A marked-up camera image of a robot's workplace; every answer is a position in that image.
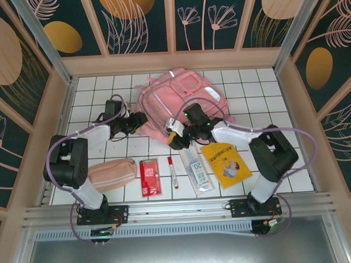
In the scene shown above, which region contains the red white marker pen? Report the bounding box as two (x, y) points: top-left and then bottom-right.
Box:
(167, 156), (180, 190)

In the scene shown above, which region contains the pink school backpack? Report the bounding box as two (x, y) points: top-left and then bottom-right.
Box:
(133, 65), (236, 145)

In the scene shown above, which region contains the clear ruler set packet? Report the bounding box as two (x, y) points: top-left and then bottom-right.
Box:
(178, 146), (216, 199)

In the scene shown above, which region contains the red notebook packet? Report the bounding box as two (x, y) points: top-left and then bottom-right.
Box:
(138, 157), (163, 198)

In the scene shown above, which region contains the peach striped pencil case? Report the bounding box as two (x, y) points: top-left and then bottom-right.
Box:
(86, 157), (138, 193)

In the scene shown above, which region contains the yellow illustrated book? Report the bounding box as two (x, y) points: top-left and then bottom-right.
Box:
(199, 140), (253, 191)

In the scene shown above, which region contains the small controller circuit board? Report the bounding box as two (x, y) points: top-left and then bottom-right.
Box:
(90, 227), (115, 236)
(263, 219), (285, 230)

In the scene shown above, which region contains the grey metal panel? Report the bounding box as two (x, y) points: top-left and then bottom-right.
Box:
(23, 229), (342, 263)

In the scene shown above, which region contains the aluminium side rail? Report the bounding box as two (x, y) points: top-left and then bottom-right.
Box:
(32, 78), (82, 206)

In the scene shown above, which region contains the aluminium mounting rail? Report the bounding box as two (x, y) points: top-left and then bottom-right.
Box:
(22, 192), (337, 228)

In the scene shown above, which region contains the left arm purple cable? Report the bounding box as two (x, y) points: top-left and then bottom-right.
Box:
(43, 94), (135, 247)

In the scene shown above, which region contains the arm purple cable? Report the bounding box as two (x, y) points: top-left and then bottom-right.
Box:
(43, 94), (135, 247)
(181, 93), (323, 241)

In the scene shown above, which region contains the white slotted cable duct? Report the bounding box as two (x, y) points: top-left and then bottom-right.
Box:
(34, 219), (255, 245)

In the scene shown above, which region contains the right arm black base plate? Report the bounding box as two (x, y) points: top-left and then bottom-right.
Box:
(229, 197), (282, 219)

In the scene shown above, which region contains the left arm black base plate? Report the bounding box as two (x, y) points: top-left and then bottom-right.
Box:
(76, 204), (130, 226)

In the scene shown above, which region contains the aluminium frame post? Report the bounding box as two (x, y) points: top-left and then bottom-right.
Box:
(270, 0), (326, 73)
(10, 0), (76, 86)

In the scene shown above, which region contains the red power wire with connector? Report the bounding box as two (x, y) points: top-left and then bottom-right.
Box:
(266, 205), (283, 225)
(107, 213), (124, 230)

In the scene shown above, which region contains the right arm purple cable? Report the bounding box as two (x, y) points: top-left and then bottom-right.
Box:
(181, 93), (323, 241)

